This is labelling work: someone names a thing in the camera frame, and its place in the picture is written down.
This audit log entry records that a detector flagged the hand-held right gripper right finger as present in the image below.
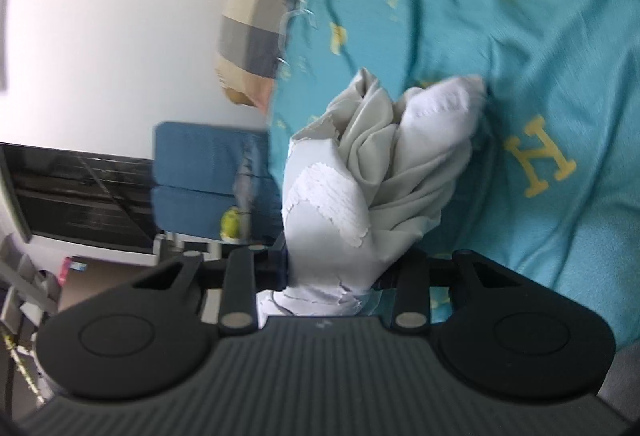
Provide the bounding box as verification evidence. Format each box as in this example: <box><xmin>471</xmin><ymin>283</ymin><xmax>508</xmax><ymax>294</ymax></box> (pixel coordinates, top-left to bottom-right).
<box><xmin>372</xmin><ymin>249</ymin><xmax>527</xmax><ymax>333</ymax></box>

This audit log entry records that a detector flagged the white shirt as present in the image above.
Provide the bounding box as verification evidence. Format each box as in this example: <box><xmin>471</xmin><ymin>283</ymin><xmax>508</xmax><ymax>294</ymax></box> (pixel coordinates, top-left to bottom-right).
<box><xmin>256</xmin><ymin>68</ymin><xmax>488</xmax><ymax>318</ymax></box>

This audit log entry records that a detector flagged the blue covered chair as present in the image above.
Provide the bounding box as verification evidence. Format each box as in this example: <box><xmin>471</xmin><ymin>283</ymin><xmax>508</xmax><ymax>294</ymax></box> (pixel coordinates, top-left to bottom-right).
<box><xmin>151</xmin><ymin>121</ymin><xmax>284</xmax><ymax>243</ymax></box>

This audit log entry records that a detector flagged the teal printed bed sheet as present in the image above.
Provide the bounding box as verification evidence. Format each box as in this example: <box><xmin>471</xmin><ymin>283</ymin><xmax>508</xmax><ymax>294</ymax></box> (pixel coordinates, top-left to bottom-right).
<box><xmin>267</xmin><ymin>0</ymin><xmax>640</xmax><ymax>353</ymax></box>

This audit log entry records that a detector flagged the plaid pillow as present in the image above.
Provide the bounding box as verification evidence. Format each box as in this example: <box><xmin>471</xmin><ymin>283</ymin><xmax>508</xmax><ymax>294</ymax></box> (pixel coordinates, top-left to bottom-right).
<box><xmin>215</xmin><ymin>0</ymin><xmax>329</xmax><ymax>109</ymax></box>

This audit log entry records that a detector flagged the yellow-green ball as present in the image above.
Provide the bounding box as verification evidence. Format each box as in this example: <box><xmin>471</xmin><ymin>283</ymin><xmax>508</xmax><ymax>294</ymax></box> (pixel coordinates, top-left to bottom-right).
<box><xmin>220</xmin><ymin>207</ymin><xmax>244</xmax><ymax>242</ymax></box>

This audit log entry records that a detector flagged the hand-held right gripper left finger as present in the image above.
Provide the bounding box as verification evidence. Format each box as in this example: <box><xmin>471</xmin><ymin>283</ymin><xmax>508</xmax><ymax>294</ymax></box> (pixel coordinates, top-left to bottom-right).
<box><xmin>132</xmin><ymin>243</ymin><xmax>289</xmax><ymax>337</ymax></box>

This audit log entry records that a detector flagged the black table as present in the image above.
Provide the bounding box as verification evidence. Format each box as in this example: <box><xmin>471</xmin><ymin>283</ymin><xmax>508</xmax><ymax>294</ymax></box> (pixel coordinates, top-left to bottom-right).
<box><xmin>0</xmin><ymin>142</ymin><xmax>167</xmax><ymax>268</ymax></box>

